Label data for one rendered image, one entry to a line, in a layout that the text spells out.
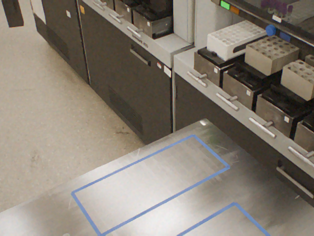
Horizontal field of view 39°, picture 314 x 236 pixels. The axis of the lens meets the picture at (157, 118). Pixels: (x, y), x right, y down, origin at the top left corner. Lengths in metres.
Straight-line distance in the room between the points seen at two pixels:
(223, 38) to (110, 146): 1.09
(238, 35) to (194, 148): 0.52
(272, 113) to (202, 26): 0.45
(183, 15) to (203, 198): 0.85
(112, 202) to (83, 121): 1.57
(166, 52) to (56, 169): 0.93
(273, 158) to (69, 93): 1.67
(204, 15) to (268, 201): 0.77
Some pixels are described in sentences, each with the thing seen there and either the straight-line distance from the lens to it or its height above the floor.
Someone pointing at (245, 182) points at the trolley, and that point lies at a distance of 1.02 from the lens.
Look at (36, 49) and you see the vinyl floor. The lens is 3.29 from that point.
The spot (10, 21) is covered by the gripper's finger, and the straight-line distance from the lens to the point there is 0.96.
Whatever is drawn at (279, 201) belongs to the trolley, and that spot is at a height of 0.82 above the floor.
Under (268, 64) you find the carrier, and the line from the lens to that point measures 1.34.
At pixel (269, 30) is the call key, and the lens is 1.27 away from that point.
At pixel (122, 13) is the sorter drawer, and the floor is 0.76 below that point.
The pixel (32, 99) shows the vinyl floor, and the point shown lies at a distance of 2.78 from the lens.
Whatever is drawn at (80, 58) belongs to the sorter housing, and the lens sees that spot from 2.59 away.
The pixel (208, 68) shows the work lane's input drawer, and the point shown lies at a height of 0.78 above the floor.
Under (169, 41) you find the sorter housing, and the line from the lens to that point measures 1.70.
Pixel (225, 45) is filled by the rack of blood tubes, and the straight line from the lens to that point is 1.42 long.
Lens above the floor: 1.56
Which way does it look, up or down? 39 degrees down
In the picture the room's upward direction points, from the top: 3 degrees counter-clockwise
